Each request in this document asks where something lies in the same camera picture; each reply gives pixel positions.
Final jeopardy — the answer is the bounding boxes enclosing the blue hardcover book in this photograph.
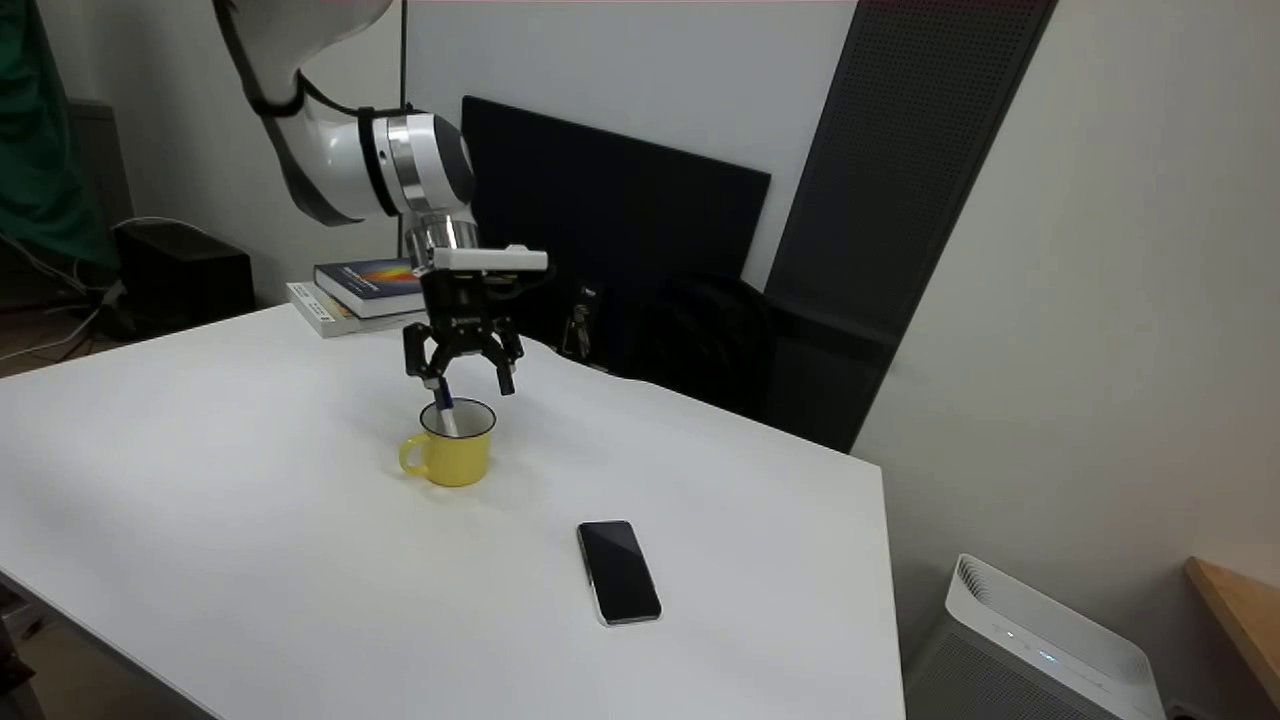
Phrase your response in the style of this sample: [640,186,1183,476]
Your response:
[313,260,423,318]

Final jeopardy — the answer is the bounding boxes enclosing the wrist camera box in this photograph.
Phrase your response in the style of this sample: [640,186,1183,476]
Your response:
[418,244,550,272]

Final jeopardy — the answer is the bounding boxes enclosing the dark vertical wall panel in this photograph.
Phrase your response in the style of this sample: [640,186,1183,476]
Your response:
[763,0,1062,451]

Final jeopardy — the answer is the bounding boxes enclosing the white lower book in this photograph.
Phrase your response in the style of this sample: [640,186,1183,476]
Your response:
[289,281,410,341]

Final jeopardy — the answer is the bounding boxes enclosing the large black monitor panel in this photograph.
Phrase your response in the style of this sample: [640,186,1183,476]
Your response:
[460,95,773,361]

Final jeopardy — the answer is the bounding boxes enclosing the black smartphone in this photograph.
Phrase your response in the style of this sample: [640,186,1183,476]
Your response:
[576,519,661,622]

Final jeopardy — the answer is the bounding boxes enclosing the yellow enamel cup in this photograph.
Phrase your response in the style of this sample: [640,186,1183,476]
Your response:
[401,401,496,488]

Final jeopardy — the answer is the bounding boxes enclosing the green cloth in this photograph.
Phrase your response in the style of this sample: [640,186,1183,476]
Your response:
[0,0,122,272]

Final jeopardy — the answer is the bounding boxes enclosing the wooden side table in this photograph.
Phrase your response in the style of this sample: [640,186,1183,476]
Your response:
[1183,557,1280,706]

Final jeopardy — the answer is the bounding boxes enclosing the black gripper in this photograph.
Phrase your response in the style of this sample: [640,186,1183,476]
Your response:
[403,272,524,408]

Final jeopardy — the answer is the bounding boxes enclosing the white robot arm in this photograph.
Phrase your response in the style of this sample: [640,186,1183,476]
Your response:
[211,0,550,408]

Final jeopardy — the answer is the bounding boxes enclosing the white air purifier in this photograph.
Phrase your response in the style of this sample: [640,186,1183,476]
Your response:
[903,550,1168,720]

